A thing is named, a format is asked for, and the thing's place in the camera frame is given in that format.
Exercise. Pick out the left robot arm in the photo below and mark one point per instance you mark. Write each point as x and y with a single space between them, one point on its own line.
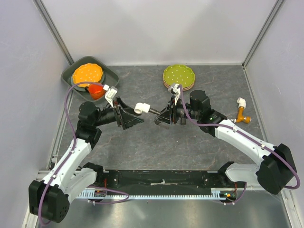
51 197

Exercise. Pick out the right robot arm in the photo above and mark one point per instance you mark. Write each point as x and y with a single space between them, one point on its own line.
273 168

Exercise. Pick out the small black connector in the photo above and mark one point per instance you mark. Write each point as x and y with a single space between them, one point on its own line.
183 121

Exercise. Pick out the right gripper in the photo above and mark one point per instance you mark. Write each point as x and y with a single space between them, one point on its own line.
169 112

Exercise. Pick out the dark green square tray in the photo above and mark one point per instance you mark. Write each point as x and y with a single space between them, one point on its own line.
109 77

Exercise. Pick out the white pvc elbow fitting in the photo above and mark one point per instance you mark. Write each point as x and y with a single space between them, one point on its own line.
141 108

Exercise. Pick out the dark grey metal faucet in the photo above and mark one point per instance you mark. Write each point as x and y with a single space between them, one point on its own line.
162 118

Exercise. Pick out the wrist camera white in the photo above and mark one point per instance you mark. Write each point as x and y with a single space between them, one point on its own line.
110 94
176 90

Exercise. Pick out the orange faucet with white elbow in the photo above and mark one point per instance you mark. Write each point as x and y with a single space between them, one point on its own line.
240 116

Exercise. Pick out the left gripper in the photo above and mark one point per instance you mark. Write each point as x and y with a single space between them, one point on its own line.
126 122

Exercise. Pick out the green polka dot plate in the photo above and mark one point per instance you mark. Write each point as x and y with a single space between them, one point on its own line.
178 72

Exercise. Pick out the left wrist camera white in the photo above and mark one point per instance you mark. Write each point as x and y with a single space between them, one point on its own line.
110 94

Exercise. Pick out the orange polka dot plate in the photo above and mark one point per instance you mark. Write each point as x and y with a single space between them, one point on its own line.
89 72

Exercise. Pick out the orange mug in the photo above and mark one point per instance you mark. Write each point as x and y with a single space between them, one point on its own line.
96 91

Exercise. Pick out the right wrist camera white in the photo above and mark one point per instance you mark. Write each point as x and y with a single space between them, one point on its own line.
176 90

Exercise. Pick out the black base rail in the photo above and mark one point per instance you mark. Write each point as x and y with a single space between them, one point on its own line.
162 183

